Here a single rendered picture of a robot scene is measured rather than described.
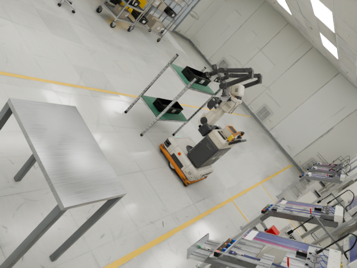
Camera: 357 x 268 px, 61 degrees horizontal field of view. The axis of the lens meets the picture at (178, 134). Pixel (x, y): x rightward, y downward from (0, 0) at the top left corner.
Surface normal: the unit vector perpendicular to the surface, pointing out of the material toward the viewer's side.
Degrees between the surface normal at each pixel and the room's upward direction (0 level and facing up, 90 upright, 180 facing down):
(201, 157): 90
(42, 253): 0
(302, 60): 90
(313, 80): 90
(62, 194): 0
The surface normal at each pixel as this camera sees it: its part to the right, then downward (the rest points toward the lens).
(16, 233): 0.67, -0.64
